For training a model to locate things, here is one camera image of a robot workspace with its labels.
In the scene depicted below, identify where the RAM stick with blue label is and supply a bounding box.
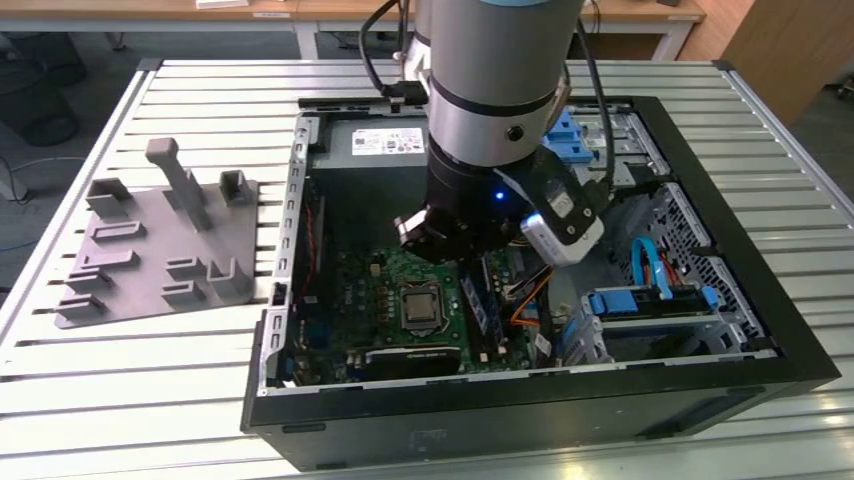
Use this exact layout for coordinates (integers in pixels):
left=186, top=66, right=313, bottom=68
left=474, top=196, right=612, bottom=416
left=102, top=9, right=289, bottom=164
left=459, top=272, right=507, bottom=348

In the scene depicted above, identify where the black RAM slot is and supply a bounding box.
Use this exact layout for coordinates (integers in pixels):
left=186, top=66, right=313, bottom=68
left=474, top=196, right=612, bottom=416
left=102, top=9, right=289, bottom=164
left=466, top=299, right=493, bottom=362

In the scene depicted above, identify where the grey power supply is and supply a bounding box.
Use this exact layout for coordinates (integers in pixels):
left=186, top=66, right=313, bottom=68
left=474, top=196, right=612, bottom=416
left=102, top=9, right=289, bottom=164
left=306, top=117, right=442, bottom=249

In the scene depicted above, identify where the blue drive latch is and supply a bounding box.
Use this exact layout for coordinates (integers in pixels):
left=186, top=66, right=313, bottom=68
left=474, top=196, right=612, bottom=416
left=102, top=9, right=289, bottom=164
left=544, top=109, right=596, bottom=164

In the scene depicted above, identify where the silver CPU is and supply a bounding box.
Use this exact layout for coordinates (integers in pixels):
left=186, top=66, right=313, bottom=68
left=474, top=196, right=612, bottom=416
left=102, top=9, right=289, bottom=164
left=403, top=292, right=439, bottom=324

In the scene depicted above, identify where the green motherboard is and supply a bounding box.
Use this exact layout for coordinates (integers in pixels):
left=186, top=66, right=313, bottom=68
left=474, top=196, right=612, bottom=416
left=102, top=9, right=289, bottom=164
left=293, top=242, right=536, bottom=386

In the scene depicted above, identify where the black CPU socket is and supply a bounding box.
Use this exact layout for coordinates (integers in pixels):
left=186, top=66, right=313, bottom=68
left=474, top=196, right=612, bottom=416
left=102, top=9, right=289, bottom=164
left=397, top=282, right=449, bottom=339

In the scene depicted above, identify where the metal optical drive cage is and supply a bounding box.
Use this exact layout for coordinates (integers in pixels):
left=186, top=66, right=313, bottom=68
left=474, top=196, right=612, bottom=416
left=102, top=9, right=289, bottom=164
left=566, top=107, right=669, bottom=221

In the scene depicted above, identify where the blue disk carrier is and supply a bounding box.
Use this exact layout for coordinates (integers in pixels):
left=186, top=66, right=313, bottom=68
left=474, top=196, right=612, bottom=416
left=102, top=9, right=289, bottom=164
left=586, top=287, right=720, bottom=321

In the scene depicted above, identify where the black graphics card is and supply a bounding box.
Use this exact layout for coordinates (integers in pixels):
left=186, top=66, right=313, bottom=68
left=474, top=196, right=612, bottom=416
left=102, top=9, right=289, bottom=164
left=346, top=344, right=463, bottom=384

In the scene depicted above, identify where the metal disk bay cage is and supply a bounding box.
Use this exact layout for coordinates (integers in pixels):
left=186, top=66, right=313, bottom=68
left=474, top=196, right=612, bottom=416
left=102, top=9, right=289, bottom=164
left=557, top=287, right=762, bottom=366

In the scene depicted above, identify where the black PC case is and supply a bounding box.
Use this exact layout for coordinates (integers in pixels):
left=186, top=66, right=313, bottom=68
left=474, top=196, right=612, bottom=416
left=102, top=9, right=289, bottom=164
left=239, top=94, right=842, bottom=474

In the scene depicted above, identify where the grey parts rack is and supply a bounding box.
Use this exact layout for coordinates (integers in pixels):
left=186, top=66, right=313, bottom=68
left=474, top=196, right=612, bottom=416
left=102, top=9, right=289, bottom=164
left=52, top=137, right=263, bottom=331

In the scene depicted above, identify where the wooden cabinet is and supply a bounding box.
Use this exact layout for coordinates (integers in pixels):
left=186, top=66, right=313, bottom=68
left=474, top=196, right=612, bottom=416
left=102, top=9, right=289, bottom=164
left=680, top=0, right=854, bottom=126

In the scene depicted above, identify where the wooden desk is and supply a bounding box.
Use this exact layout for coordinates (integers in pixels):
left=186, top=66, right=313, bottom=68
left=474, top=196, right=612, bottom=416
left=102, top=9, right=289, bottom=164
left=0, top=0, right=709, bottom=61

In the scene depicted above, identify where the black chair base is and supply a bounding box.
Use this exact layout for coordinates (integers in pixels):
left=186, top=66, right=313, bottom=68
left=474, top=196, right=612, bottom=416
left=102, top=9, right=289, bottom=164
left=824, top=74, right=854, bottom=101

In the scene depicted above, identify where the black bin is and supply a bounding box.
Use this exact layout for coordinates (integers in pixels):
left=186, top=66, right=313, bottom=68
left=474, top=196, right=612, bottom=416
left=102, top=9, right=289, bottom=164
left=0, top=32, right=89, bottom=149

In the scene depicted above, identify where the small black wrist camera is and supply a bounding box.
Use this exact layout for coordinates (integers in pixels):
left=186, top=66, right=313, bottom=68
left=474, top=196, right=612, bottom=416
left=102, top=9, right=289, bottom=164
left=393, top=209, right=437, bottom=251

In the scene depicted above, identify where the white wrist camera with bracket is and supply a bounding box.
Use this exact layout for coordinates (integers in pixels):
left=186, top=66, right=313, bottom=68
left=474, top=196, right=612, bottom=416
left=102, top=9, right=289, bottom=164
left=493, top=149, right=606, bottom=268

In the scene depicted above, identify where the orange wire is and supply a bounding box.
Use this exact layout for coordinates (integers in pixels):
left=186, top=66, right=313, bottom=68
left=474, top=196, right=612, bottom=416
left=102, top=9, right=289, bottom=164
left=510, top=272, right=556, bottom=329

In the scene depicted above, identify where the black camera cable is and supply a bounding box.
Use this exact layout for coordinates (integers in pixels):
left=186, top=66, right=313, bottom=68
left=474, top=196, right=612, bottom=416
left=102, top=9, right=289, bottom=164
left=572, top=19, right=621, bottom=202

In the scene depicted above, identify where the blue SATA cable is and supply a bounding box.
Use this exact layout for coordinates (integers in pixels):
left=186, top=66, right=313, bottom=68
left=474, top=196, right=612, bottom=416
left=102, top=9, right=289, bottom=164
left=630, top=237, right=676, bottom=301

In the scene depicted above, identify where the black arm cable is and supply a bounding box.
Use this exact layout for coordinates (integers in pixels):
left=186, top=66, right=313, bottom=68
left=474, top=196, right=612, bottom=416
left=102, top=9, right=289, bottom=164
left=358, top=0, right=430, bottom=107

